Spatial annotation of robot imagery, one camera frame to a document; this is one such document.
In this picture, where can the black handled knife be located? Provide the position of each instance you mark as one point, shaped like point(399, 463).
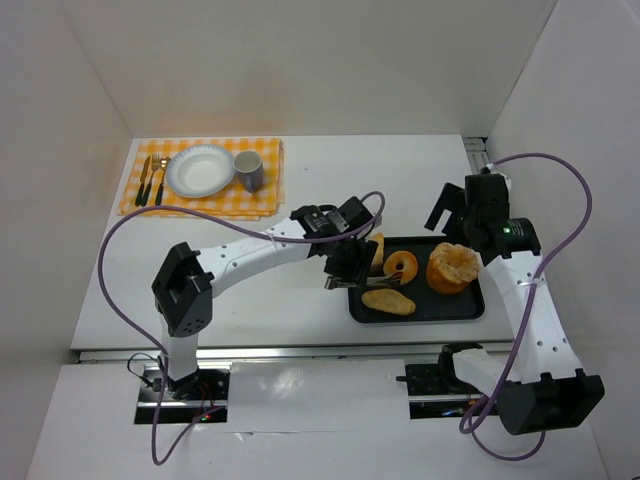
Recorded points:
point(142, 180)

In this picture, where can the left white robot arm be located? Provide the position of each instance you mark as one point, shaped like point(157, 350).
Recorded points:
point(189, 280)

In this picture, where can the aluminium corner rail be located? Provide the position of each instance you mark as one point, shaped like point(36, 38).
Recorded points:
point(476, 151)

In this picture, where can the black tray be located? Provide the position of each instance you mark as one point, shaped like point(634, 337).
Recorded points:
point(431, 306)

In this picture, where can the black handled fork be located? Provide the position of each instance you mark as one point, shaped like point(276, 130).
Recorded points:
point(155, 165)

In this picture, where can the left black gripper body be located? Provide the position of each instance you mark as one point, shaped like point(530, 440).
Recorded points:
point(347, 270)

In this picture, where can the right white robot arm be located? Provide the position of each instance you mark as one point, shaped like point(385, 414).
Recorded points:
point(542, 386)

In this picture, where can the flat triangular bread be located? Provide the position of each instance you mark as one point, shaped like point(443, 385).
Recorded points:
point(378, 259)

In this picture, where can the tall sugared pastry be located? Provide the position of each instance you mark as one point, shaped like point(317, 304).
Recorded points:
point(451, 268)

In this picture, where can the white plate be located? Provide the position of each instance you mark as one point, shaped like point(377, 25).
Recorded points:
point(200, 171)

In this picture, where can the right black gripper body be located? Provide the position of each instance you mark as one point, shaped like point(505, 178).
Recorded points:
point(451, 203)

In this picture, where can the ring donut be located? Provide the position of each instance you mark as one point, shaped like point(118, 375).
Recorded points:
point(402, 266)

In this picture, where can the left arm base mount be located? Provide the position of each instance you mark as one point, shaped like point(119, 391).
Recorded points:
point(204, 398)

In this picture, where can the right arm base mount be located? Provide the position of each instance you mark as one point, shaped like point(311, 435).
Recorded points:
point(433, 389)

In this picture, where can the yellow checkered cloth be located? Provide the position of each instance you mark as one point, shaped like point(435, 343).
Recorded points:
point(233, 202)

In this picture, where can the black handled spoon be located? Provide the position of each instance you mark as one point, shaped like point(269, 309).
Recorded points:
point(160, 189)

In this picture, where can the purple mug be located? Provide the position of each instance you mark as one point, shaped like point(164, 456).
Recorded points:
point(249, 169)

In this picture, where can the oval flat bread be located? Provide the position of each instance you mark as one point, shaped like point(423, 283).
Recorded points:
point(389, 301)

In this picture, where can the metal tongs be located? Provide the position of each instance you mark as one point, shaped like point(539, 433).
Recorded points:
point(370, 282)

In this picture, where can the aluminium front rail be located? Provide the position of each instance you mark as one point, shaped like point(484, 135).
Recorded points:
point(407, 350)

